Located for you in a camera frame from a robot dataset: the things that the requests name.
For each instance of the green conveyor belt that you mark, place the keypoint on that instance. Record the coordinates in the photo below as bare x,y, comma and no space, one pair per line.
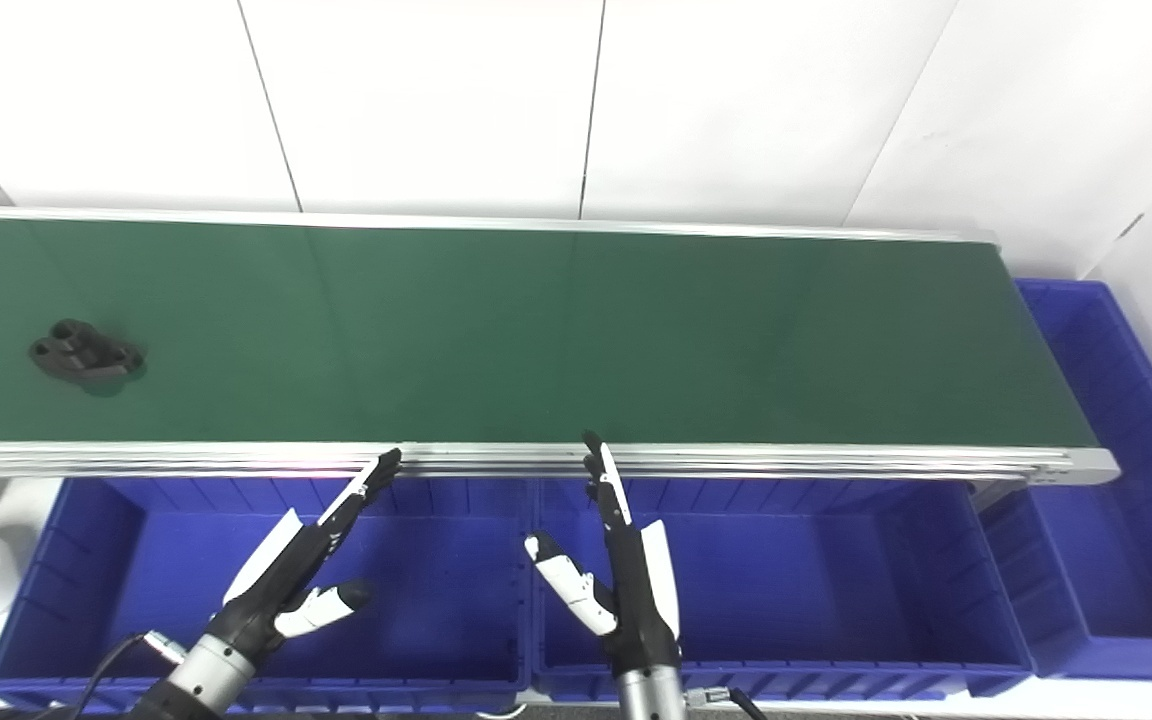
536,330

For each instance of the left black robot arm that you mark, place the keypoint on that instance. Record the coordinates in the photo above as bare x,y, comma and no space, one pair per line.
201,680

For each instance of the black mechanical part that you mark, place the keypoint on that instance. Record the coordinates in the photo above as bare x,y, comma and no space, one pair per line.
86,355

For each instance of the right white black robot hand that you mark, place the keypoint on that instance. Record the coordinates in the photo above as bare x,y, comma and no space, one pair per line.
636,600

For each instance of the blue plastic bin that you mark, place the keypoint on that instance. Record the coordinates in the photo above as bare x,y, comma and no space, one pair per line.
1116,560
436,600
816,580

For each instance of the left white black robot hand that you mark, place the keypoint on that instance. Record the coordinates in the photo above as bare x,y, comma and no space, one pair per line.
281,575

